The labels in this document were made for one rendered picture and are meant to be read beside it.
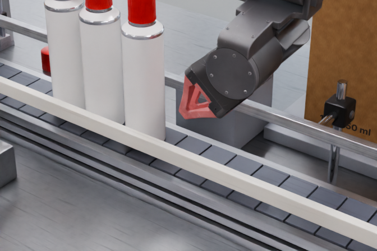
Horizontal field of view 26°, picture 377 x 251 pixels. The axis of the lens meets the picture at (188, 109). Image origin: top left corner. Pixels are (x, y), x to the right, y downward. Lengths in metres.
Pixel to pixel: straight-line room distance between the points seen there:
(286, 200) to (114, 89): 0.28
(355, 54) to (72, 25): 0.36
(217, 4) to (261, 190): 2.81
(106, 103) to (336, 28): 0.31
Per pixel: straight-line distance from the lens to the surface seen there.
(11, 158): 1.08
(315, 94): 1.10
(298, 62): 1.37
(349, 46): 1.05
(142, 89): 0.99
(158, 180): 1.00
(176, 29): 1.48
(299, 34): 0.86
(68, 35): 1.06
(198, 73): 0.89
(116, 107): 1.06
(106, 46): 1.02
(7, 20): 1.22
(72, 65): 1.08
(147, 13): 0.96
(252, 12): 0.82
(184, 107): 0.98
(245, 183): 0.93
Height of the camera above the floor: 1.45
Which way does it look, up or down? 30 degrees down
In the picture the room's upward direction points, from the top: straight up
